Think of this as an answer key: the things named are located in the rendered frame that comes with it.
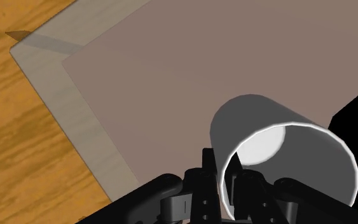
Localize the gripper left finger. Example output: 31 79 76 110
74 148 223 224

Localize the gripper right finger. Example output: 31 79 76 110
231 151 358 224

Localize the white cup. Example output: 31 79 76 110
209 94 358 221

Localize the pale wooden table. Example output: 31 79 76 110
9 0 358 202

